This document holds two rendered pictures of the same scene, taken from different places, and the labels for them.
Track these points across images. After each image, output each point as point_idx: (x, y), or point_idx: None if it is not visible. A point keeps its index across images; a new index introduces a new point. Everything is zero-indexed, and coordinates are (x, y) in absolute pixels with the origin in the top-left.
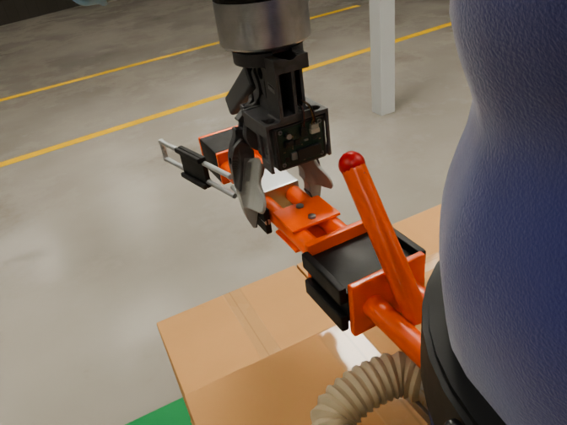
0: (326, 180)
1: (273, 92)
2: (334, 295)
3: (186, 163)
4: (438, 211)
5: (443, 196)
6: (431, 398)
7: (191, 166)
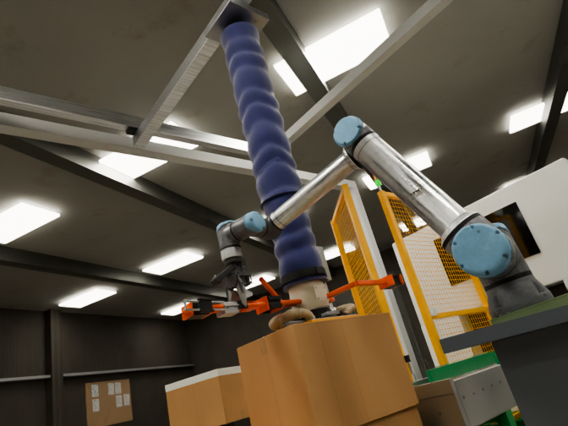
0: (240, 299)
1: (245, 266)
2: (279, 297)
3: (202, 304)
4: None
5: (296, 258)
6: (311, 271)
7: (205, 304)
